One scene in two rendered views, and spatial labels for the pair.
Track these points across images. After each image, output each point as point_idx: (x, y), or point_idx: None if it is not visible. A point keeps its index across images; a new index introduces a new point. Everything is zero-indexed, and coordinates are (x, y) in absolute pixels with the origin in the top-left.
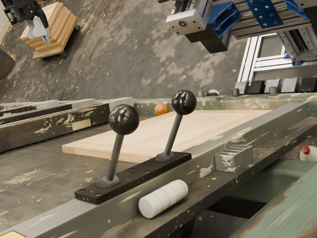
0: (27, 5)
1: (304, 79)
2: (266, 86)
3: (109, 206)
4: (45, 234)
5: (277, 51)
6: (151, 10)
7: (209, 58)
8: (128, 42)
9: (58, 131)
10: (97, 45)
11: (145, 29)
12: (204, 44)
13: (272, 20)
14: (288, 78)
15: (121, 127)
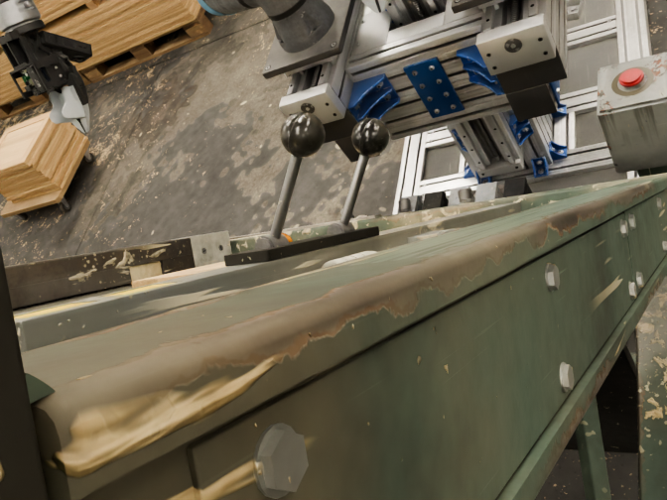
0: (54, 65)
1: (508, 182)
2: (450, 198)
3: (282, 267)
4: (208, 281)
5: (452, 168)
6: (228, 121)
7: (337, 192)
8: (189, 177)
9: (107, 281)
10: (129, 185)
11: (220, 153)
12: (340, 145)
13: (449, 103)
14: (483, 184)
15: (303, 139)
